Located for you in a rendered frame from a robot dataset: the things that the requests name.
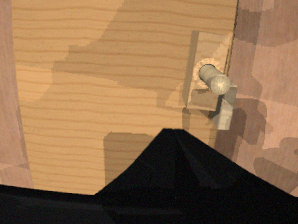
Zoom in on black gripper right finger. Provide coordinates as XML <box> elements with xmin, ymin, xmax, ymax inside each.
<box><xmin>173</xmin><ymin>129</ymin><xmax>298</xmax><ymax>224</ymax></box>

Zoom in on tan wooden dowel pin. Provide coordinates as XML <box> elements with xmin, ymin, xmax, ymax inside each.
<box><xmin>199</xmin><ymin>64</ymin><xmax>231</xmax><ymax>95</ymax></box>

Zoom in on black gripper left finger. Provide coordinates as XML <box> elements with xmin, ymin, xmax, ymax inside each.
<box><xmin>0</xmin><ymin>128</ymin><xmax>187</xmax><ymax>224</ymax></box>

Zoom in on light brown wooden board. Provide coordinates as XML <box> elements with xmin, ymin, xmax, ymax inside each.
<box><xmin>11</xmin><ymin>0</ymin><xmax>239</xmax><ymax>195</ymax></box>

